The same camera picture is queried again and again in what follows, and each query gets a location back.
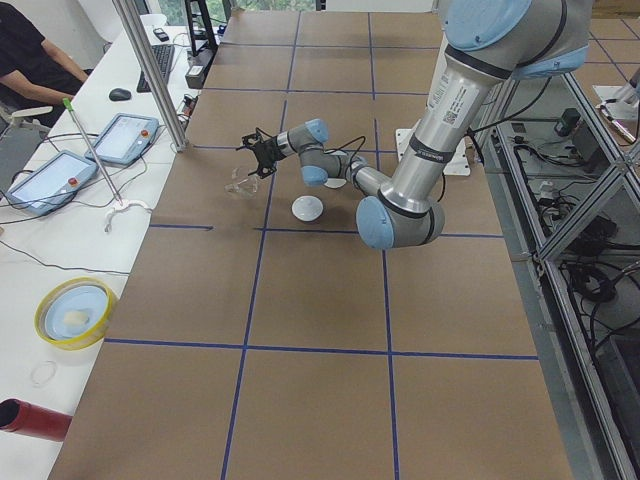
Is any red cylinder bottle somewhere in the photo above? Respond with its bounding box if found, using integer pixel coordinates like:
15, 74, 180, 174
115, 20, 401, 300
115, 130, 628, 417
1, 398, 72, 442

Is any aluminium frame post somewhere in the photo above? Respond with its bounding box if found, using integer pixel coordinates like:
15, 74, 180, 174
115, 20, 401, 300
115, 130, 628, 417
112, 0, 187, 152

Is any metal rod green tip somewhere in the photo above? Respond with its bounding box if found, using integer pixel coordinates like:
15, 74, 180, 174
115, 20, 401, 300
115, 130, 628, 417
62, 97, 124, 208

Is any near blue teach pendant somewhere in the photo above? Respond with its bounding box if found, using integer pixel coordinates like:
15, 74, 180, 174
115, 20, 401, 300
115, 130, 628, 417
6, 150, 98, 216

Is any black box device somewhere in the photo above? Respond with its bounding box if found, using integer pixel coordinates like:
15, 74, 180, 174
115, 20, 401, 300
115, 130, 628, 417
185, 65, 206, 90

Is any yellow tape roll with plate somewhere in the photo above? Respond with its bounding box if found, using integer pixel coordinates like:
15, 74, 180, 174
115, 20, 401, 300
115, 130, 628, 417
34, 277, 118, 351

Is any far blue teach pendant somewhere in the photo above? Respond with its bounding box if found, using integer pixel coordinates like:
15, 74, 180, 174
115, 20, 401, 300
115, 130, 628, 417
92, 113, 159, 166

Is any seated person in black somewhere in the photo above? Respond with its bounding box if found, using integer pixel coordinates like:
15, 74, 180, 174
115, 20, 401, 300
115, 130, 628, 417
1, 2, 88, 127

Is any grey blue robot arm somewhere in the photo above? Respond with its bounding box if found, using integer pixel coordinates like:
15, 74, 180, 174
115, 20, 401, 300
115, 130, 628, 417
242, 0, 593, 250

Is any orange black connector hub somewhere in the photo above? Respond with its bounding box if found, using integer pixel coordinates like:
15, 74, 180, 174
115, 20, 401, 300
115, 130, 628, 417
182, 94, 197, 116

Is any blue teach pendant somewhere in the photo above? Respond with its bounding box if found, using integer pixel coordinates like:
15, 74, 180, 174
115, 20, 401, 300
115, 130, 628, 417
6, 150, 98, 216
92, 113, 159, 166

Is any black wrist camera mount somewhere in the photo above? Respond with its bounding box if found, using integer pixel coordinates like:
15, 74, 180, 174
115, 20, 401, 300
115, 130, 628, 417
236, 128, 277, 179

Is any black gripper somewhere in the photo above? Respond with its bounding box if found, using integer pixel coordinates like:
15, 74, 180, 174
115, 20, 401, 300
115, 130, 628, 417
247, 139, 281, 176

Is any black keyboard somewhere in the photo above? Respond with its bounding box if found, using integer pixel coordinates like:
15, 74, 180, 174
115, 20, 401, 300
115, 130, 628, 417
136, 43, 176, 94

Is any white enamel mug blue rim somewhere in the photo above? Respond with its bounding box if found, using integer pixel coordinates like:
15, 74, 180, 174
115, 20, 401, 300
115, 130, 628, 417
324, 178, 347, 189

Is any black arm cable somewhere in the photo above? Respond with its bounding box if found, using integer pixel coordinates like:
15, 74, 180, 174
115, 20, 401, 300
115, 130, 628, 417
319, 135, 381, 171

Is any black computer mouse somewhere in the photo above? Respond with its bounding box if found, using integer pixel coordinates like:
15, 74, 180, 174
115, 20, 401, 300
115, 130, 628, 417
109, 88, 132, 102

